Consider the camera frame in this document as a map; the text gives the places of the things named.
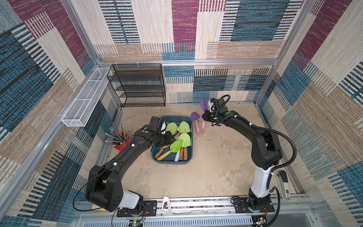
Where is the purple shovel pink handle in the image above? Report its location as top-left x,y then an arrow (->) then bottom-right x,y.
199,99 -> 209,130
190,112 -> 200,133

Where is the green shovel wooden handle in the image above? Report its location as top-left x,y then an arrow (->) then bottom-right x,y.
165,122 -> 178,135

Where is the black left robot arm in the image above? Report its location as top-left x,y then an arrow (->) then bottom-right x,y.
85,129 -> 175,211

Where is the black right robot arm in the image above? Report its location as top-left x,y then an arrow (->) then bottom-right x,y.
202,111 -> 297,212

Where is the teal plastic storage box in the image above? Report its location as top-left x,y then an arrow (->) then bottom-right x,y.
151,115 -> 193,164

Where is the green shovel middle right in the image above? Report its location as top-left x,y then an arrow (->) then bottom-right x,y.
179,132 -> 191,161

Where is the green shovel top right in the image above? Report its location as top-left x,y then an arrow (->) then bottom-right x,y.
177,121 -> 191,134

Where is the red pencil holder cup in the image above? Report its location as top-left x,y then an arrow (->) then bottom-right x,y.
105,125 -> 131,152

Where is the white black stapler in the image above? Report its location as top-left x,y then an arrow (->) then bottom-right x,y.
276,170 -> 291,201

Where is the yellow calculator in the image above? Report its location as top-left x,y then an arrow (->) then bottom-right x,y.
91,204 -> 107,211

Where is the green shovel yellow handle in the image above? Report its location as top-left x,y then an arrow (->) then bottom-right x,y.
157,140 -> 183,161

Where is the yellow shovel wooden handle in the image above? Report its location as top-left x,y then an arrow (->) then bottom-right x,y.
154,147 -> 164,159

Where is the black wire shelf rack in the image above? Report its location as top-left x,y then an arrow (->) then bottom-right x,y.
107,63 -> 166,108

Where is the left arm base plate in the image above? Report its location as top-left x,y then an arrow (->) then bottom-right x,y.
116,200 -> 157,218

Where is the white mesh wall basket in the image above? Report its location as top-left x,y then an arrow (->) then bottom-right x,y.
61,68 -> 110,127

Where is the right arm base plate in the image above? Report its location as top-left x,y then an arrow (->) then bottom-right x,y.
230,196 -> 275,213

